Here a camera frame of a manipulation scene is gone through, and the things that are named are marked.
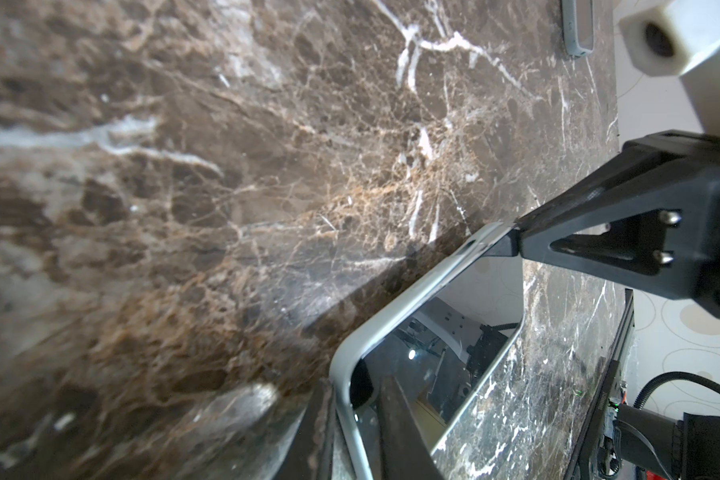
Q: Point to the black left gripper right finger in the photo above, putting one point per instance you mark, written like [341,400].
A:
[403,452]

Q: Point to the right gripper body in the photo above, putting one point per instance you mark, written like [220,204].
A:
[708,216]

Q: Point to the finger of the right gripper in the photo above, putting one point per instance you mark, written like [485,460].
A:
[639,224]

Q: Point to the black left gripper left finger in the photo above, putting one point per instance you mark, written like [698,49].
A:
[310,455]

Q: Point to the silver phone dark screen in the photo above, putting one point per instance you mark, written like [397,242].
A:
[440,339]

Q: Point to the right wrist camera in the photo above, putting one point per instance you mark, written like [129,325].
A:
[680,39]

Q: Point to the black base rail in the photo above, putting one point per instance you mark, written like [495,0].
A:
[589,452]

